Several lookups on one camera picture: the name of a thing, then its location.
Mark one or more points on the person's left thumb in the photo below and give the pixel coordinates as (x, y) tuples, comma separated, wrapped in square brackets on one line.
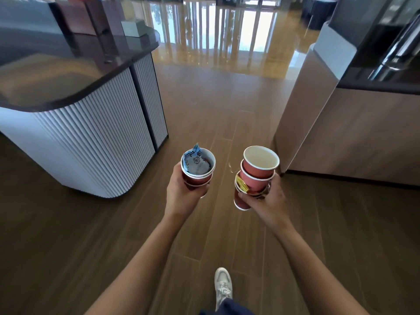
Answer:
[(202, 190)]

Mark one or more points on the red paper cup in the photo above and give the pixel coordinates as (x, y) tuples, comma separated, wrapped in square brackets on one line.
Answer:
[(197, 186), (240, 201), (261, 160), (254, 183), (197, 179)]

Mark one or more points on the dark blue trouser leg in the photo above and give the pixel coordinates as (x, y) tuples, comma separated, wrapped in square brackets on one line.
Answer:
[(228, 308)]

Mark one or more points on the small white box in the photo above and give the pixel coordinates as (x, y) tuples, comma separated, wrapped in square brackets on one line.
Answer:
[(134, 28)]

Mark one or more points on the yellow packet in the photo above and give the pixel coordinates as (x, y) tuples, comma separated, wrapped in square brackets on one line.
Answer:
[(242, 186)]

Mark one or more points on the person's right hand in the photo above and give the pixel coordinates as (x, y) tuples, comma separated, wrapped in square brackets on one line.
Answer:
[(269, 206)]

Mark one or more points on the person's left hand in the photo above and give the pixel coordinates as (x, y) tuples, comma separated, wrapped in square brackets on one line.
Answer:
[(182, 200)]

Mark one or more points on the chrome pipe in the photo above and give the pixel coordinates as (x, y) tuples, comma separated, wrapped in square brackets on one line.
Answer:
[(393, 52)]

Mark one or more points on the black coffee machine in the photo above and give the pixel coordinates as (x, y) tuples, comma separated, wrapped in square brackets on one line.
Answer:
[(370, 39)]

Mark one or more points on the white fluted counter dark top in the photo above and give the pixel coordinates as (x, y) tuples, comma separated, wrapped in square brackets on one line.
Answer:
[(98, 127)]

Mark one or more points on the blue white snack wrapper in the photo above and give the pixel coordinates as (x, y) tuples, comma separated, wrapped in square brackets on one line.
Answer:
[(196, 162)]

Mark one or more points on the white sneaker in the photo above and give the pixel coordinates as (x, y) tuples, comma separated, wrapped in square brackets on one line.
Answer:
[(223, 287)]

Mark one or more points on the person's right thumb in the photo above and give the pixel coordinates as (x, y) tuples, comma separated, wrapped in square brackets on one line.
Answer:
[(248, 196)]

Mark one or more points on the person's right forearm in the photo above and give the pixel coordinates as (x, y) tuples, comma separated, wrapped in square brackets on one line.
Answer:
[(311, 272)]

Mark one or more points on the brown box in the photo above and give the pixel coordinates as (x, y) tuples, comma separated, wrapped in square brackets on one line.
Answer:
[(82, 16)]

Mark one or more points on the dark round table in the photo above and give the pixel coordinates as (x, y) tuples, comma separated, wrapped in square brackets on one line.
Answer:
[(316, 11)]

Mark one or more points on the light wooden cabinet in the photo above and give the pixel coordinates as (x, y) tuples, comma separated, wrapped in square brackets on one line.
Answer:
[(344, 134)]

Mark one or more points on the person's left forearm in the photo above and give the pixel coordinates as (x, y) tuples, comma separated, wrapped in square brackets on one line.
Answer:
[(141, 268)]

